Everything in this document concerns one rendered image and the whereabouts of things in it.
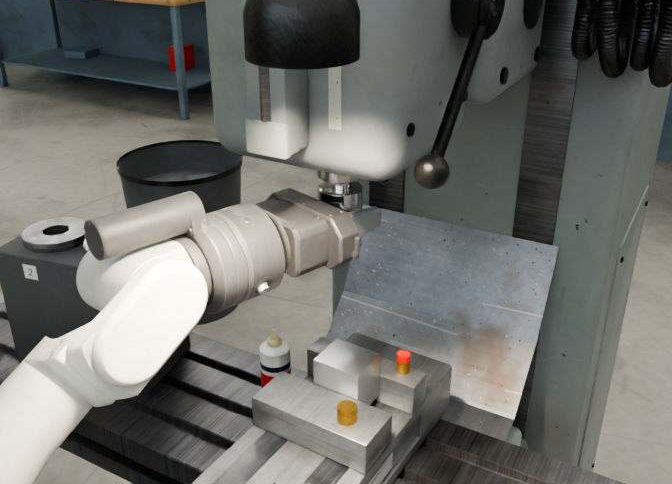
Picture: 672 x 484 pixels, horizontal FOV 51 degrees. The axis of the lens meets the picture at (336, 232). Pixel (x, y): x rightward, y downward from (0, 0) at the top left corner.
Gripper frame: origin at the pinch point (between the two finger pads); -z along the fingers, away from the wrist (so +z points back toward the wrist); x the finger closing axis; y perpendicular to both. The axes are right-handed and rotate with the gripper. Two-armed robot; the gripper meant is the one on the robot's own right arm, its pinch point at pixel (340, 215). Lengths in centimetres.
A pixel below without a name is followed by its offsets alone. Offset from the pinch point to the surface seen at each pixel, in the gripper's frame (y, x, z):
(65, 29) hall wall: 83, 635, -239
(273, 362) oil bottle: 24.4, 11.6, 0.5
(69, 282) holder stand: 15.9, 34.2, 16.6
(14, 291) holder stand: 19, 43, 21
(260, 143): -11.5, -3.5, 12.7
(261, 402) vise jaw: 20.9, 2.6, 9.3
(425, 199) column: 12.3, 16.2, -33.8
